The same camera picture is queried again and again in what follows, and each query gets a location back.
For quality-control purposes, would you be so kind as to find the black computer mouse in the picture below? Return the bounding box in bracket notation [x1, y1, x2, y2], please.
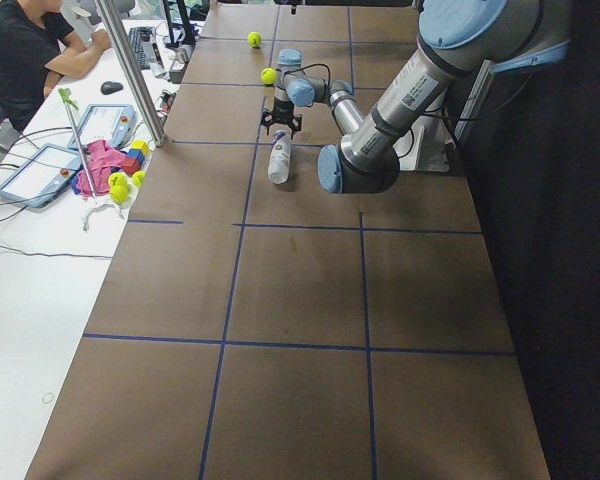
[100, 81, 124, 95]

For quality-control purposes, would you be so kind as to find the tennis ball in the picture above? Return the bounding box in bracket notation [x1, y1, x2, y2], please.
[132, 170, 146, 188]
[260, 68, 278, 85]
[247, 31, 262, 49]
[108, 171, 130, 205]

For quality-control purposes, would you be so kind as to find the yellow cube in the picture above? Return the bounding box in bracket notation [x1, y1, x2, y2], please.
[130, 139, 150, 158]

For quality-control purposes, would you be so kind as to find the near teach pendant tablet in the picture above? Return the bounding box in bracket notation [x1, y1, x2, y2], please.
[0, 144, 82, 208]

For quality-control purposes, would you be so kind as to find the aluminium frame post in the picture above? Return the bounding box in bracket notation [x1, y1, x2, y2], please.
[94, 0, 166, 147]

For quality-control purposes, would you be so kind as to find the far teach pendant tablet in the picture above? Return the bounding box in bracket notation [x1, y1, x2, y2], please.
[77, 104, 137, 148]

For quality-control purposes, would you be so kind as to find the clear tennis ball can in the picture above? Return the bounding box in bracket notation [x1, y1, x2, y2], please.
[268, 130, 291, 185]

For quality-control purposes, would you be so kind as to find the tennis ball beside post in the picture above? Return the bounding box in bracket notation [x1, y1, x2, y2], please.
[132, 170, 146, 188]

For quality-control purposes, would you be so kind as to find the grabber stick green tip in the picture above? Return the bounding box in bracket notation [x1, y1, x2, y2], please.
[58, 87, 97, 200]

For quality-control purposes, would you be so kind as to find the red cube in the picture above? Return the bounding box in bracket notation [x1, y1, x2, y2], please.
[120, 156, 141, 176]

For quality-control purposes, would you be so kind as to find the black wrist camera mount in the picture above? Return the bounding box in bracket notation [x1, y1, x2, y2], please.
[260, 108, 302, 137]

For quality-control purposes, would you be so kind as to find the seated person black shirt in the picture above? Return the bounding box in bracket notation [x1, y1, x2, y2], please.
[0, 0, 111, 132]

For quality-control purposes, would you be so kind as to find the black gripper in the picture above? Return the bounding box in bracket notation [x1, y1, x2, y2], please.
[271, 98, 293, 123]

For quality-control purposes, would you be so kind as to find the black keyboard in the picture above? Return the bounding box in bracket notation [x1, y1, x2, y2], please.
[128, 26, 157, 70]

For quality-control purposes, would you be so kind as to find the pink cloth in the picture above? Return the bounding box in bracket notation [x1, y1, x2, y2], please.
[71, 140, 126, 197]

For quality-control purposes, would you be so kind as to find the tennis ball on desk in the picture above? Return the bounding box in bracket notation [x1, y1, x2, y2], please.
[108, 171, 130, 205]

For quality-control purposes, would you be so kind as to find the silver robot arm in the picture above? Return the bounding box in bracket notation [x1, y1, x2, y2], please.
[261, 1, 572, 194]

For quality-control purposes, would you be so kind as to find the teach pendant tablet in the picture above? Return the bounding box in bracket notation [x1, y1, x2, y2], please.
[0, 144, 82, 208]
[77, 104, 137, 148]

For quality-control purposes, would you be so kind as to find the blue cube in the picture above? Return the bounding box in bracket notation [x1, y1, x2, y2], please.
[127, 148, 145, 165]

